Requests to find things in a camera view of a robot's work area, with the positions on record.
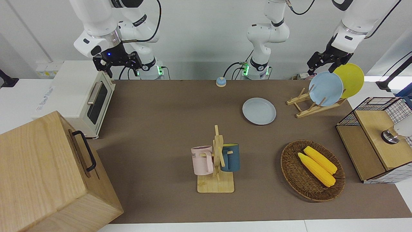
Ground black camera stand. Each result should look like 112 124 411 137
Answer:
376 52 412 92

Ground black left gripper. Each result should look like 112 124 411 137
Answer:
307 36 353 77

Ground yellow plate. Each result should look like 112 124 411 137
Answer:
332 63 365 99

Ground brown table mat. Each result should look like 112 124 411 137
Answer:
89 79 412 224

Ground brown wicker basket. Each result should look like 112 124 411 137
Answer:
281 140 346 202

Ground black clamp mount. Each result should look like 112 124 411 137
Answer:
0 69 19 88

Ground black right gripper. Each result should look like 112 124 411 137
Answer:
93 43 143 78

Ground yellow corn cob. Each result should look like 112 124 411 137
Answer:
304 146 338 175
298 152 336 187

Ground black box handle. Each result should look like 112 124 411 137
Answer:
71 130 97 172

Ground wooden plate rack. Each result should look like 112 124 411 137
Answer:
286 88 347 119

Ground blue object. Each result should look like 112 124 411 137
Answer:
395 87 412 108

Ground large wooden box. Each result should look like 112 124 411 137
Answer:
0 111 124 232

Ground wooden wire grid shelf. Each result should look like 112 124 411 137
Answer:
336 97 412 184

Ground light blue plate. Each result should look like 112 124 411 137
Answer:
309 71 344 107

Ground small metal cup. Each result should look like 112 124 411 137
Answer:
381 115 412 144

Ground wooden mug tree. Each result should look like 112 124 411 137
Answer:
197 125 235 194

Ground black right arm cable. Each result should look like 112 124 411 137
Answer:
122 0 162 43

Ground dark blue mug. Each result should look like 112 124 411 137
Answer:
220 143 240 172

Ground white toaster oven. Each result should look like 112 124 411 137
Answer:
31 60 116 140

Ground pink mug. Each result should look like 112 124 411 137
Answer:
191 146 214 176

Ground white power strip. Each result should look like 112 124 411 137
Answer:
35 62 63 78

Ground gray plate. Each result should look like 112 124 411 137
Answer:
242 97 277 125

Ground black left arm base cable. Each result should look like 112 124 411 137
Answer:
223 50 253 80

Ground silver oven door handle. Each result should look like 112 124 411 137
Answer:
87 81 103 105

